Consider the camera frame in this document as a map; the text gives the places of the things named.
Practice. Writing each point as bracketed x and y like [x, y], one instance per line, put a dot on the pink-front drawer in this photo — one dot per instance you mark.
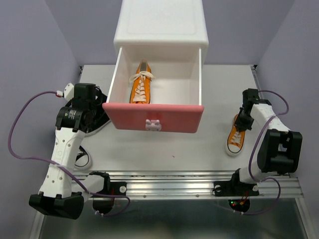
[176, 99]

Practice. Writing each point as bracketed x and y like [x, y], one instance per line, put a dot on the white bunny drawer knob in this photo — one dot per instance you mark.
[153, 125]

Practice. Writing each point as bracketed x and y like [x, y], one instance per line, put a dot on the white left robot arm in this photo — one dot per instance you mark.
[57, 196]

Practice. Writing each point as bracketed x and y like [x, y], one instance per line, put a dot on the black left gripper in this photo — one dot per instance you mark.
[101, 99]

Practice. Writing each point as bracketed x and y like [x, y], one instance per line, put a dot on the black sneaker near rail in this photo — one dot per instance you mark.
[83, 160]

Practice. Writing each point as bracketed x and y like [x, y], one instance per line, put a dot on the orange sneaker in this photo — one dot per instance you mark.
[235, 141]
[141, 84]

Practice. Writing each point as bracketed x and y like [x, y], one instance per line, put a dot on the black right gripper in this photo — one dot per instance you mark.
[241, 126]

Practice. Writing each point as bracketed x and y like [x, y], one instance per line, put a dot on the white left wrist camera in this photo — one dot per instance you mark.
[67, 93]

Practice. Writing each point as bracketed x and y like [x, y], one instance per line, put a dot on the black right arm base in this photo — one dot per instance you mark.
[238, 193]

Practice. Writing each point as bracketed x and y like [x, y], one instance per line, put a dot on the black sneaker near cabinet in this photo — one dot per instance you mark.
[100, 117]

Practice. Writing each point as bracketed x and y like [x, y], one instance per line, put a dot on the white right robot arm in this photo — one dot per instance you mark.
[277, 148]

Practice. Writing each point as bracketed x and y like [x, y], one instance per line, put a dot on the white shoe cabinet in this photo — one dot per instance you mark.
[162, 23]

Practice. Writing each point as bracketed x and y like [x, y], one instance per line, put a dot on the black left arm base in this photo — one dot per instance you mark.
[107, 207]

